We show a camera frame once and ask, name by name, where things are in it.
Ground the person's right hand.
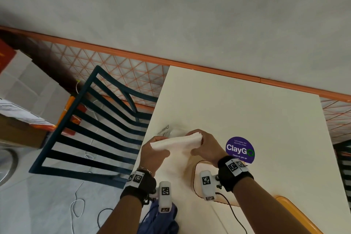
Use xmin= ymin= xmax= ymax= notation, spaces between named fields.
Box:
xmin=186 ymin=129 xmax=229 ymax=162

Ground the person's left hand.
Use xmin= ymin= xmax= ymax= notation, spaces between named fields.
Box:
xmin=136 ymin=136 xmax=171 ymax=177

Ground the white cloth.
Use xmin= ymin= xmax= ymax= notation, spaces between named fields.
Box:
xmin=150 ymin=131 xmax=203 ymax=152

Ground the person's right forearm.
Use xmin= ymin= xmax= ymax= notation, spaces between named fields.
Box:
xmin=233 ymin=178 xmax=325 ymax=234

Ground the person's left forearm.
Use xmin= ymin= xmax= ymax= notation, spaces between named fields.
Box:
xmin=97 ymin=195 xmax=150 ymax=234

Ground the orange tray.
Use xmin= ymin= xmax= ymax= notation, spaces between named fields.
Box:
xmin=191 ymin=159 xmax=325 ymax=234

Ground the clear plastic bag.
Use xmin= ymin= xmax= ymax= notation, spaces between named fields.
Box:
xmin=157 ymin=124 xmax=193 ymax=138

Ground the black marker wristband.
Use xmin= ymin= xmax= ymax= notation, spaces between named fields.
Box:
xmin=217 ymin=155 xmax=254 ymax=193
xmin=120 ymin=169 xmax=157 ymax=207

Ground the round purple sticker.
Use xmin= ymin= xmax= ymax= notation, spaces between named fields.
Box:
xmin=225 ymin=136 xmax=256 ymax=164

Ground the dark blue slatted chair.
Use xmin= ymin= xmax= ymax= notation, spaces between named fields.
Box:
xmin=29 ymin=65 xmax=160 ymax=189

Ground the blue clothing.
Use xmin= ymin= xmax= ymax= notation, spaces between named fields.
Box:
xmin=137 ymin=200 xmax=180 ymax=234

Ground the orange crate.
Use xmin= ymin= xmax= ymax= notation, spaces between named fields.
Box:
xmin=56 ymin=95 xmax=88 ymax=137

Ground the brown cardboard box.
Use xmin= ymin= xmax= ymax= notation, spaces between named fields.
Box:
xmin=0 ymin=114 xmax=56 ymax=149

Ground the white cardboard box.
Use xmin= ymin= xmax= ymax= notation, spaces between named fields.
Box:
xmin=0 ymin=50 xmax=72 ymax=126

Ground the grey round metal base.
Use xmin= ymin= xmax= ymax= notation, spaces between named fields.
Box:
xmin=0 ymin=147 xmax=19 ymax=188

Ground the red box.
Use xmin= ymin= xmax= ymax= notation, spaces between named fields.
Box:
xmin=0 ymin=38 xmax=17 ymax=75

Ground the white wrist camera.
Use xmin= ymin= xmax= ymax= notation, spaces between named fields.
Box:
xmin=199 ymin=170 xmax=220 ymax=201
xmin=149 ymin=181 xmax=172 ymax=214

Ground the black camera cable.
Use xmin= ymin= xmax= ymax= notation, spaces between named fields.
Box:
xmin=215 ymin=192 xmax=249 ymax=234

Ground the black floor cable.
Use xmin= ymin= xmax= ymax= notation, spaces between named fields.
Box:
xmin=97 ymin=207 xmax=114 ymax=229

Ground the white cable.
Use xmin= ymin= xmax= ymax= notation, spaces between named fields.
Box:
xmin=69 ymin=80 xmax=95 ymax=227

